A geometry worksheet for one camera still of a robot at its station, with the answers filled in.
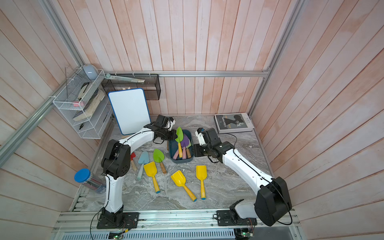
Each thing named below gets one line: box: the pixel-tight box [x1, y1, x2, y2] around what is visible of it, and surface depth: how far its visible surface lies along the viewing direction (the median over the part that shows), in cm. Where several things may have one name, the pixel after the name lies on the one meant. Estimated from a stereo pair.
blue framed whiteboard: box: [108, 88, 151, 136], surface depth 92 cm
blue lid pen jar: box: [74, 168, 107, 194], surface depth 71 cm
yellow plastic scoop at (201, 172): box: [196, 165, 208, 200], surface depth 90 cm
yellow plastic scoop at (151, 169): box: [143, 161, 161, 194], surface depth 92 cm
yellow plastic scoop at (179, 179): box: [171, 170, 197, 202], surface depth 87 cm
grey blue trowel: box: [137, 151, 150, 179], surface depth 97 cm
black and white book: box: [214, 112, 254, 134], surface depth 113 cm
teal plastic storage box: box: [169, 129, 194, 164], surface depth 99 cm
